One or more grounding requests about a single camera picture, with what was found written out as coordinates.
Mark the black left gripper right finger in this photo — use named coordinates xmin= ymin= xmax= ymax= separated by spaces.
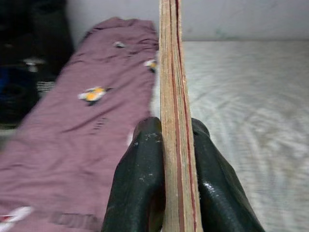
xmin=191 ymin=117 xmax=266 ymax=232

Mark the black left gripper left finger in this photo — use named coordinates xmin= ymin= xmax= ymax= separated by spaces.
xmin=101 ymin=116 xmax=167 ymax=232

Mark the yellow blue book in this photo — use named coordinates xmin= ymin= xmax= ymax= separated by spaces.
xmin=158 ymin=0 xmax=203 ymax=232

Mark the purple printed blanket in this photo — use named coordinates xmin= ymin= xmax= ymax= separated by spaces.
xmin=0 ymin=16 xmax=161 ymax=232

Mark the white patterned mattress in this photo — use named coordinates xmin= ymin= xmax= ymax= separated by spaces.
xmin=149 ymin=40 xmax=309 ymax=232

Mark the dark bulky object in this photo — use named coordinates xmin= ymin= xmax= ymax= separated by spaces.
xmin=0 ymin=0 xmax=74 ymax=129

